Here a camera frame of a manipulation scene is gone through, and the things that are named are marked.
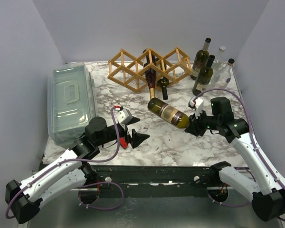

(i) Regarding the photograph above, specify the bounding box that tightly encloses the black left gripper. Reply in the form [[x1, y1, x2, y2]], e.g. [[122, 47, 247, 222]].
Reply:
[[96, 116, 150, 148]]

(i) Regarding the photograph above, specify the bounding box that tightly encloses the green bottle silver foil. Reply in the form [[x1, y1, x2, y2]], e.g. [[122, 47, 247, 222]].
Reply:
[[147, 97, 190, 129]]

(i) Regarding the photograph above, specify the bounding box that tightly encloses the dark bottle black neck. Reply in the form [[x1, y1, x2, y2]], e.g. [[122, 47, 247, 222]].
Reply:
[[192, 55, 215, 96], [157, 73, 170, 100]]

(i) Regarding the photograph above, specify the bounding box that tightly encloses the clear tall bottle blue label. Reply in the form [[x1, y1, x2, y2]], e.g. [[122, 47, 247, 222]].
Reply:
[[207, 58, 235, 90]]

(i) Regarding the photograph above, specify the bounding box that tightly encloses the green wine bottle brown label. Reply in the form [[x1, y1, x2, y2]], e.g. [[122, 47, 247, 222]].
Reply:
[[190, 38, 211, 80]]

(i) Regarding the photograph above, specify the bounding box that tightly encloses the clear squat glass bottle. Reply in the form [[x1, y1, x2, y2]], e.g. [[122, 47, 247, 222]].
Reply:
[[212, 46, 226, 71]]

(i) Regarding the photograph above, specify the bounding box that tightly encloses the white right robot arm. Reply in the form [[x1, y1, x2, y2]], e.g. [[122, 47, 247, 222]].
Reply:
[[185, 97, 285, 221]]

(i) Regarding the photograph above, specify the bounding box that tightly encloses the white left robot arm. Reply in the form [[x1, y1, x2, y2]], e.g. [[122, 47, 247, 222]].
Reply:
[[5, 116, 150, 224]]

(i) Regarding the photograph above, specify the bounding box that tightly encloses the wooden wine rack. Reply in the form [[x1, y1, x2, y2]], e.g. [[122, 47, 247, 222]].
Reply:
[[107, 47, 193, 93]]

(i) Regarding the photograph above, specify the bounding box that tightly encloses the red bottle gold foil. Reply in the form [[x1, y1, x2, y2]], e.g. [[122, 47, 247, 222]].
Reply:
[[142, 55, 156, 99]]

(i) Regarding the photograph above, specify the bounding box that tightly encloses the red black utility knife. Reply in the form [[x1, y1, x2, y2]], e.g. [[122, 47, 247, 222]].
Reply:
[[120, 137, 128, 149]]

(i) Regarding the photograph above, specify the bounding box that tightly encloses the clear plastic storage box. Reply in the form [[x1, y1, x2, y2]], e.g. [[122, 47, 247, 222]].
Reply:
[[47, 62, 98, 148]]

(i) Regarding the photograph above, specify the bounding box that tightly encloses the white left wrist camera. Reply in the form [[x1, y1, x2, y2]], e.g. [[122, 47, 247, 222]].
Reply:
[[115, 106, 133, 125]]

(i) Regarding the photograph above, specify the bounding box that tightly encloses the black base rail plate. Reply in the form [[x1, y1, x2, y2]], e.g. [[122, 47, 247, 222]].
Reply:
[[38, 163, 238, 198]]

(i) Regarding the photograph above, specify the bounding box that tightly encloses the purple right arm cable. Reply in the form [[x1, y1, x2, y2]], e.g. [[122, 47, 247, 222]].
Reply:
[[192, 88, 285, 223]]

